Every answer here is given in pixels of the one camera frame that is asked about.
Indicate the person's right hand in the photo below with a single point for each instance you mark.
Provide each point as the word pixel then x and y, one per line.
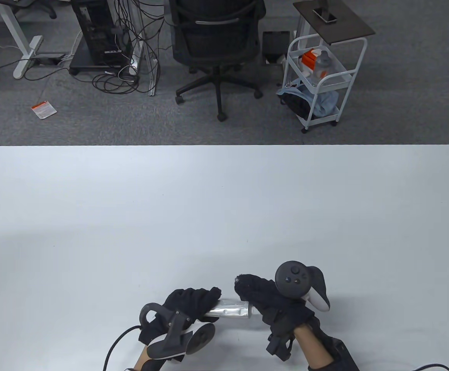
pixel 263 295

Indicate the person's left hand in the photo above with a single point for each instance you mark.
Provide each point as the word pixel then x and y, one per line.
pixel 186 305

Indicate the person's left forearm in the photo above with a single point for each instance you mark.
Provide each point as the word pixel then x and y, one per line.
pixel 144 359

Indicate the person's right forearm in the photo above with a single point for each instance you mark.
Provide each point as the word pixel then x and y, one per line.
pixel 313 348

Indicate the grey right hand controller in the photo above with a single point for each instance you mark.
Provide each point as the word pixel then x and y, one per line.
pixel 294 280

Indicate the grey hand controller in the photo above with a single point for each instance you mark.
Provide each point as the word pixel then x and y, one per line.
pixel 174 340
pixel 294 280

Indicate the grey left hand controller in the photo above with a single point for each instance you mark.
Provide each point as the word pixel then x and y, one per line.
pixel 174 340

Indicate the white rolling cart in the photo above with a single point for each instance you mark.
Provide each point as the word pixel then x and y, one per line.
pixel 317 112

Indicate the black bag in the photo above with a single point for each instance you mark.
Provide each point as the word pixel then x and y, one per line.
pixel 298 102

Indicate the light blue cloth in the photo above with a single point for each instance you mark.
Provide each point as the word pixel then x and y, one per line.
pixel 327 101

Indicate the clear plastic bottle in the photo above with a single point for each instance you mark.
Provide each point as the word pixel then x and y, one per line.
pixel 323 63

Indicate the orange and white box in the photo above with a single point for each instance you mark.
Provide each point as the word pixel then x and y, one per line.
pixel 308 58

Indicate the orange and white leaflet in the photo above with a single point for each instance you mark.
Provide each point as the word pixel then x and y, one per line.
pixel 43 109

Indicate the black computer platform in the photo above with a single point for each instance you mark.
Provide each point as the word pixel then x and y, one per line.
pixel 81 62

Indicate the black mesh office chair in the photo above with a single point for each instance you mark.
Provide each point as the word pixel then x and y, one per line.
pixel 213 34

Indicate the black power strip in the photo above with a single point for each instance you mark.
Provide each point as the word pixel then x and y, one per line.
pixel 48 60

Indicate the dark top side table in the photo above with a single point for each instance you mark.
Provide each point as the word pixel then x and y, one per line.
pixel 336 21

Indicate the black computer tower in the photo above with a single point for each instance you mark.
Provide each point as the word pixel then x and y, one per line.
pixel 99 34

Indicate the black smartphone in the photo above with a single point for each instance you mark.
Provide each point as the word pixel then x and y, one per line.
pixel 324 15

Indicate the white desk leg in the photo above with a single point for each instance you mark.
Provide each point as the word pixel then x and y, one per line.
pixel 19 42

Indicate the black right wrist mount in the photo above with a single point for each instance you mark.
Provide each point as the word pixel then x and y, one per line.
pixel 340 355

